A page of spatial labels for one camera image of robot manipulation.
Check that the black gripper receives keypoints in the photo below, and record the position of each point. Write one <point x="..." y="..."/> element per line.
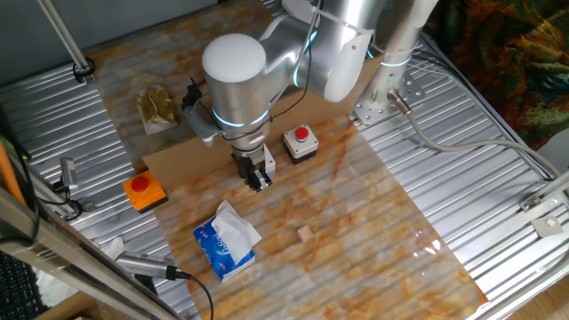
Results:
<point x="249" y="162"/>

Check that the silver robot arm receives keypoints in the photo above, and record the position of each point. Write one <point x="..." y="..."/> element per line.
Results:
<point x="235" y="89"/>

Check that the grey box green push button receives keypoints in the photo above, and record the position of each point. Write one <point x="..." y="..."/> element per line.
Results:
<point x="270" y="162"/>

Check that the white box red button black base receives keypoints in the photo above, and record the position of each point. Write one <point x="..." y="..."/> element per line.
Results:
<point x="306" y="146"/>

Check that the small wooden cube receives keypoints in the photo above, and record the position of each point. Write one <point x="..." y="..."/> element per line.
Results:
<point x="306" y="234"/>

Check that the marble pattern table mat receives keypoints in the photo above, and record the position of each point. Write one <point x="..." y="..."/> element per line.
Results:
<point x="333" y="222"/>

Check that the blue tissue pack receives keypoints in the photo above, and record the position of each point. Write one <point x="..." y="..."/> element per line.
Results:
<point x="218" y="255"/>

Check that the orange box red emergency button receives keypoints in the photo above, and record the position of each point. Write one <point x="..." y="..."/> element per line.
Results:
<point x="149" y="195"/>

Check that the gold foil packet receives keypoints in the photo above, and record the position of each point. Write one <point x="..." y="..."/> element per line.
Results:
<point x="155" y="106"/>

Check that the crumpled white tissue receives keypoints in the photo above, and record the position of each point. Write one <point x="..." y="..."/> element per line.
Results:
<point x="116" y="246"/>

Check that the brown cardboard box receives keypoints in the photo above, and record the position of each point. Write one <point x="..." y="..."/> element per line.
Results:
<point x="66" y="311"/>

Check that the metal pole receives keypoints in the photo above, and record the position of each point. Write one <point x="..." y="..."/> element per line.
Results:
<point x="66" y="37"/>

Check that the orange pole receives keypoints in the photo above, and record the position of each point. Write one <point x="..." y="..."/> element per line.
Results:
<point x="9" y="173"/>

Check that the black keyboard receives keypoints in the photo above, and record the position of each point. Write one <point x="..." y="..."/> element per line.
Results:
<point x="18" y="293"/>

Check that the colourful patterned cloth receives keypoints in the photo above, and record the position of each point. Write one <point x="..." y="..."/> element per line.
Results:
<point x="511" y="58"/>

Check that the metal plate with square hole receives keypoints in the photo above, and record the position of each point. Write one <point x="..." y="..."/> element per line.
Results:
<point x="540" y="224"/>

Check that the aluminium profile bar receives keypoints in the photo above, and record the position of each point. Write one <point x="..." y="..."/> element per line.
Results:
<point x="555" y="186"/>

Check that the pale grey panel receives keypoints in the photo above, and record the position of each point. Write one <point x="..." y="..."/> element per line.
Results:
<point x="558" y="153"/>

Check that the wrist camera with grey mount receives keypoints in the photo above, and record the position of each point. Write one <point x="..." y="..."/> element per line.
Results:
<point x="202" y="126"/>

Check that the brown cardboard wall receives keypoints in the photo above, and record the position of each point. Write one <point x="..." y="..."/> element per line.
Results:
<point x="178" y="162"/>

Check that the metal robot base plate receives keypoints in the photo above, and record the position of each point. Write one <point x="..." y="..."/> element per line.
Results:
<point x="369" y="113"/>

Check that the silver camera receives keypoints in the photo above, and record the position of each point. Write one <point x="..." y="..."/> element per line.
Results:
<point x="142" y="264"/>

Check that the small grey camera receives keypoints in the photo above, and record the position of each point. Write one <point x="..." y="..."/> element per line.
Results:
<point x="69" y="171"/>

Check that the metal camera mount clamp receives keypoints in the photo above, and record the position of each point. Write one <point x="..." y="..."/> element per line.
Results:
<point x="62" y="187"/>

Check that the taped aluminium frame bar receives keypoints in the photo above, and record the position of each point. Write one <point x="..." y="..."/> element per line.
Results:
<point x="44" y="244"/>

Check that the small metal corner bracket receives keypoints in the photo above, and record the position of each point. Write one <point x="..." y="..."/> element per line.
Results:
<point x="530" y="203"/>

